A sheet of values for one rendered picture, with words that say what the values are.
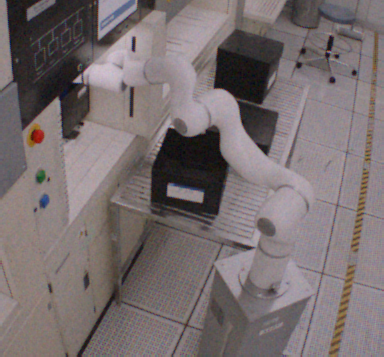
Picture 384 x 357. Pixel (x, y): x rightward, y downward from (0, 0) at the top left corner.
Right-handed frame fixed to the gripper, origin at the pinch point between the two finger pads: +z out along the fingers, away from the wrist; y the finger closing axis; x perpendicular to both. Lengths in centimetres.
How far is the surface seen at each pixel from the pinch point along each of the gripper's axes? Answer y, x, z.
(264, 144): 35, -35, -81
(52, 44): -44, 36, -30
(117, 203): -15, -46, -36
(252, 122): 48, -35, -72
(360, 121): 218, -121, -135
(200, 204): -6, -41, -67
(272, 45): 101, -20, -67
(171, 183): -8, -33, -55
